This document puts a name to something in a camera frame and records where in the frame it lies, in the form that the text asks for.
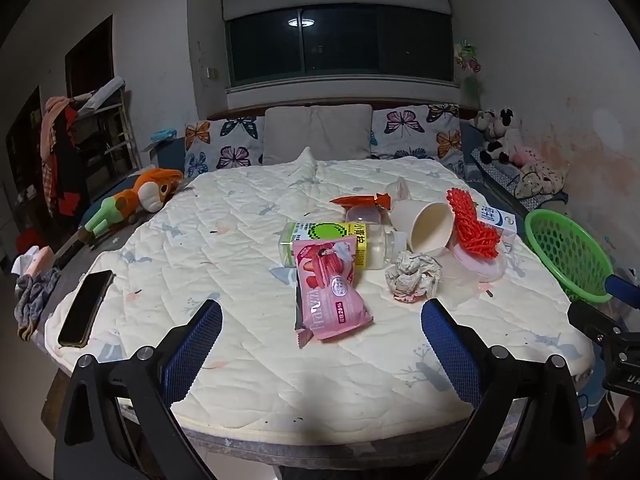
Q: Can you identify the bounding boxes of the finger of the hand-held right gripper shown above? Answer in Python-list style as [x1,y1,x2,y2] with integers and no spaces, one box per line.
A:
[566,301,627,343]
[604,274,640,309]

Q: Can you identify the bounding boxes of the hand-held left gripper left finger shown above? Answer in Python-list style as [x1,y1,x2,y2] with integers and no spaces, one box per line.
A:
[52,299,223,480]

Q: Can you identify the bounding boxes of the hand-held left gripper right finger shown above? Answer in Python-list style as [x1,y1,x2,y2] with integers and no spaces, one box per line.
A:
[421,298,588,480]

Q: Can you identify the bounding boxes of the green plastic basket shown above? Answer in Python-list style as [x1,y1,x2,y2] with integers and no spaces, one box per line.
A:
[524,208,615,305]

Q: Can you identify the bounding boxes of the white paper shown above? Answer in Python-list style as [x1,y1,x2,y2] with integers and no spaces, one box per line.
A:
[384,251,445,303]

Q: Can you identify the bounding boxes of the red foam fruit net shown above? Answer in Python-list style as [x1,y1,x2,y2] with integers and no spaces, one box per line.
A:
[446,187,502,261]

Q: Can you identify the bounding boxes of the white paper cup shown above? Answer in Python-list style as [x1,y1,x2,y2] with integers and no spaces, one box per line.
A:
[390,201,455,257]

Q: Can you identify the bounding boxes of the pink snack packet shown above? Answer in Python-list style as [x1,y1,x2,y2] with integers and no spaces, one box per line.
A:
[291,239,375,350]

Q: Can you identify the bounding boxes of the clear bottle with green label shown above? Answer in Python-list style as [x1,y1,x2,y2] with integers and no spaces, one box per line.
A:
[278,221,408,270]

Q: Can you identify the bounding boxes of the black smartphone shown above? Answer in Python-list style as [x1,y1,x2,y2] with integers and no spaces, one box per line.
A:
[57,270,116,348]

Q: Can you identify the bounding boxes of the white quilted mat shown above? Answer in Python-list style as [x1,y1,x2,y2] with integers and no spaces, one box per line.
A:
[45,147,596,433]

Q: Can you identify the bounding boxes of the small white carton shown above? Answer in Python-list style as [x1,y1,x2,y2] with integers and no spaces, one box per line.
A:
[475,205,520,253]

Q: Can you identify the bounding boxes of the leopard print plush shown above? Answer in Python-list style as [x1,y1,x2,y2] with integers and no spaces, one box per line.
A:
[515,157,571,201]

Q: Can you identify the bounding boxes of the clear plastic cup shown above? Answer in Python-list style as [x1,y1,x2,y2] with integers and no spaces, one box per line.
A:
[345,204,388,226]

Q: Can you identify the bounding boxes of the orange monkey plush toy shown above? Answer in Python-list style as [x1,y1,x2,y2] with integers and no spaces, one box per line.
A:
[77,167,185,243]

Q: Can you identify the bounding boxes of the grey cloth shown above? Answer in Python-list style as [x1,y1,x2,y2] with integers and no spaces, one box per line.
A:
[15,267,61,341]

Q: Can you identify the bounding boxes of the clear plastic wrapper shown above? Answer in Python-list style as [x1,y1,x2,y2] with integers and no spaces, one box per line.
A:
[385,177,413,207]

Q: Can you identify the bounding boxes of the pink plush toy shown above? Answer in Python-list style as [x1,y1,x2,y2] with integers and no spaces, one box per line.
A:
[510,145,540,168]

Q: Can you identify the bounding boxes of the orange wrapper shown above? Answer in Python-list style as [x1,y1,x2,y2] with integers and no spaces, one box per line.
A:
[330,192,396,208]

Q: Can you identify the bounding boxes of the pink tissue pack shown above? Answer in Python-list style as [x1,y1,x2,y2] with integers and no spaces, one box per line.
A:
[12,246,53,277]

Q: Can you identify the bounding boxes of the red stool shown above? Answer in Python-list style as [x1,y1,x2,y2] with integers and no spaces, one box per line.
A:
[15,230,43,257]

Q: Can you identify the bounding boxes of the butterfly print pillow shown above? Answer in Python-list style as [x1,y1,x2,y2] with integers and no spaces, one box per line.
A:
[184,116,266,178]
[370,103,466,173]

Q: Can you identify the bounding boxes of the black and white plush toy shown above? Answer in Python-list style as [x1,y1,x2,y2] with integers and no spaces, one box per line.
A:
[470,107,521,166]

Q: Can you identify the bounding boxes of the hanging clothes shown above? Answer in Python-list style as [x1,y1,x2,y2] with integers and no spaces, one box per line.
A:
[40,95,87,218]

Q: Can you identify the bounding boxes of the metal shelf rack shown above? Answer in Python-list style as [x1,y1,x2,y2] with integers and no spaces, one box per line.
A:
[65,77,143,196]

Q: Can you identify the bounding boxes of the grey pillow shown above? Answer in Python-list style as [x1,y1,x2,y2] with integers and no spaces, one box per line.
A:
[261,104,373,166]

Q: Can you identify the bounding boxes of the artificial flowers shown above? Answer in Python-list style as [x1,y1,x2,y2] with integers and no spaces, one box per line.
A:
[452,37,483,73]

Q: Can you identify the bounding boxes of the dark window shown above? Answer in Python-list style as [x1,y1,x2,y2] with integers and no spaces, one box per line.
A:
[225,4,456,88]

